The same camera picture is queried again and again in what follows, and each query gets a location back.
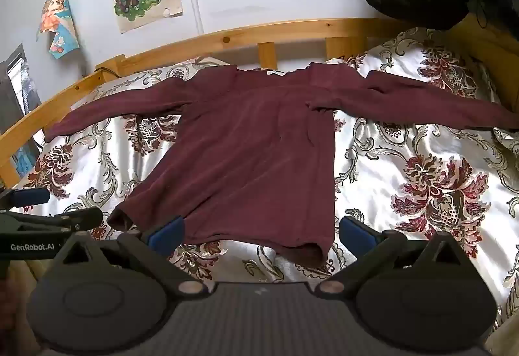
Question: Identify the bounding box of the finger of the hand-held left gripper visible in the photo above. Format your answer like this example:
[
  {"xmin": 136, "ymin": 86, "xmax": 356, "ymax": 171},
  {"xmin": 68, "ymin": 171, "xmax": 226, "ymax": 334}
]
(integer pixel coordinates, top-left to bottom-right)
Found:
[
  {"xmin": 0, "ymin": 188, "xmax": 51, "ymax": 213},
  {"xmin": 0, "ymin": 207, "xmax": 104, "ymax": 236}
]

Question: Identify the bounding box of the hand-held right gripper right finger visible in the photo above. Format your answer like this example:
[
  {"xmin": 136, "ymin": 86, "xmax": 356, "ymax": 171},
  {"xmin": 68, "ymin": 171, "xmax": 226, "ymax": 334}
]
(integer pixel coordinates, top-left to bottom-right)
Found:
[{"xmin": 314, "ymin": 216, "xmax": 472, "ymax": 298}]

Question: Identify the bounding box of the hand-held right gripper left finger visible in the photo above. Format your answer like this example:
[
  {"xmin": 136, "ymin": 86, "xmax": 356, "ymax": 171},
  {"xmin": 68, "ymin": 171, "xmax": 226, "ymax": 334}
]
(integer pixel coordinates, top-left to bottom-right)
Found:
[{"xmin": 51, "ymin": 216, "xmax": 210, "ymax": 298}]

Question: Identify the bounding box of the maroon long-sleeved sweater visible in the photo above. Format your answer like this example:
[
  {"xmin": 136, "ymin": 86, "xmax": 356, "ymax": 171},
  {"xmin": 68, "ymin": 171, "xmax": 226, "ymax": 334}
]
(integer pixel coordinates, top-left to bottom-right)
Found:
[{"xmin": 44, "ymin": 62, "xmax": 512, "ymax": 264}]

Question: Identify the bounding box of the white floral satin blanket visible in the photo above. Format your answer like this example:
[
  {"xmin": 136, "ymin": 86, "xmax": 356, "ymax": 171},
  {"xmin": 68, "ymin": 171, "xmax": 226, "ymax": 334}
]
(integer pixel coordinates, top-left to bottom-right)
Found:
[{"xmin": 12, "ymin": 27, "xmax": 519, "ymax": 324}]

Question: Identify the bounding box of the dark window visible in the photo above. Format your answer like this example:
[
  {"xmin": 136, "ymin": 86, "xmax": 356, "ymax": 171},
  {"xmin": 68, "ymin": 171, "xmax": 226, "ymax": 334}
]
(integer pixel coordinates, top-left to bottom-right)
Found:
[{"xmin": 0, "ymin": 43, "xmax": 43, "ymax": 134}]

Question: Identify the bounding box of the curled orange-haired character wall poster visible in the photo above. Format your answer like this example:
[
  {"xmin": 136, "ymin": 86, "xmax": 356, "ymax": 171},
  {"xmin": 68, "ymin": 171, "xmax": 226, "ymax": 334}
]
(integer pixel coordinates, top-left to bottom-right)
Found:
[{"xmin": 36, "ymin": 0, "xmax": 81, "ymax": 60}]

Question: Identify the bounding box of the wooden bed frame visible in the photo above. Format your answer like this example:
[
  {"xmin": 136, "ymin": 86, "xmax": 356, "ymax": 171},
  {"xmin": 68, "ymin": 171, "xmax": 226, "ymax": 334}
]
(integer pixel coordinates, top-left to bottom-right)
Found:
[{"xmin": 0, "ymin": 13, "xmax": 519, "ymax": 188}]

